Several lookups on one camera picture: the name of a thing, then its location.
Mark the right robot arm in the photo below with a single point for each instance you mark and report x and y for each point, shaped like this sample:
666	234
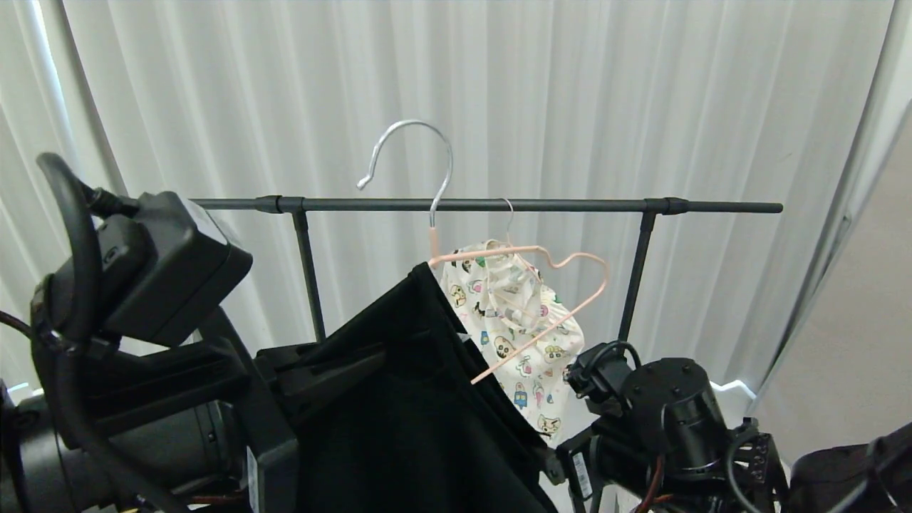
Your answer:
670	406

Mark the white curtain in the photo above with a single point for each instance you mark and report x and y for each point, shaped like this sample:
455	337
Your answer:
570	92

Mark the cream printed garment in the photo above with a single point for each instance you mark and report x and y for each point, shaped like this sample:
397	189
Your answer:
548	356

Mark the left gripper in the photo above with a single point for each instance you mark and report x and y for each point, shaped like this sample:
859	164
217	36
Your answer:
142	456

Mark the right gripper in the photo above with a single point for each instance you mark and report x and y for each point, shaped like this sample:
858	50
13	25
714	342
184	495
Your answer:
602	463

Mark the black garment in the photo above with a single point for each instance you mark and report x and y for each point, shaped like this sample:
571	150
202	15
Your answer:
399	442

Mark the pink clothes hanger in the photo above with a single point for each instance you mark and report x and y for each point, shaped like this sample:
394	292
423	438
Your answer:
511	217
432	242

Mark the black clothes rack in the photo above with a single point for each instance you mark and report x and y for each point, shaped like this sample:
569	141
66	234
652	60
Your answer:
570	205

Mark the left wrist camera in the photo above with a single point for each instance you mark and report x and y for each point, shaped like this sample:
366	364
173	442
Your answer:
164	271

